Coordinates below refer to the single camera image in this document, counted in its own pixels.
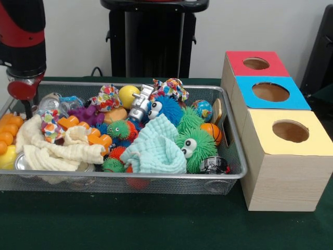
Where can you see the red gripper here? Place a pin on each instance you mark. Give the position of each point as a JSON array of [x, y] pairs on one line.
[[22, 89]]

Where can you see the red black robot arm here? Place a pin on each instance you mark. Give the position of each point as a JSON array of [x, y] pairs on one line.
[[23, 39]]

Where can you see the wooden three-hole box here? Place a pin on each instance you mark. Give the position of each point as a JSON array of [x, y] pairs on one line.
[[283, 177]]

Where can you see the orange yellow block toy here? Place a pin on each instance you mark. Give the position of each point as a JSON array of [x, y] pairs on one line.
[[10, 129]]

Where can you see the cream muslin cloth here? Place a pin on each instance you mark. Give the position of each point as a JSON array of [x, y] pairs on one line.
[[52, 153]]

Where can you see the long orange plastic toy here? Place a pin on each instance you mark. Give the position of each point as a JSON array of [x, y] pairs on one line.
[[99, 138]]

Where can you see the yellow ball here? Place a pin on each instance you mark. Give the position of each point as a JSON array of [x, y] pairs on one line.
[[127, 96]]

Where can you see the silver robot toy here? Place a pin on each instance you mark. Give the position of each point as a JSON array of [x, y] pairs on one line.
[[139, 104]]

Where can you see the light blue muslin cloth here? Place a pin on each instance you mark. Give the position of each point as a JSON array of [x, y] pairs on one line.
[[156, 145]]

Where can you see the blue puffer toy with eyes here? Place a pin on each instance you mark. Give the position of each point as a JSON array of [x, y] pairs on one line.
[[169, 108]]

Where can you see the dark green tablecloth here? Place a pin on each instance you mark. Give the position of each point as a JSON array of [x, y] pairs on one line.
[[325, 96], [156, 224]]

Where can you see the small globe ball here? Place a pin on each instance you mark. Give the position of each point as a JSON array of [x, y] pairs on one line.
[[204, 109]]

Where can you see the green puffer toy with eyes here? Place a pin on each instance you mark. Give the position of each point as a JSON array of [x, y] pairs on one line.
[[203, 148]]

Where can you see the small orange basketball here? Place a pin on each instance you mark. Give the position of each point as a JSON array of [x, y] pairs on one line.
[[212, 132]]

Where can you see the black office chair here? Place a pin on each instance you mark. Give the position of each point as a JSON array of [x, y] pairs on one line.
[[320, 52]]

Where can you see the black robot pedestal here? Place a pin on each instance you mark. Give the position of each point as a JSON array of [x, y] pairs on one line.
[[153, 47]]

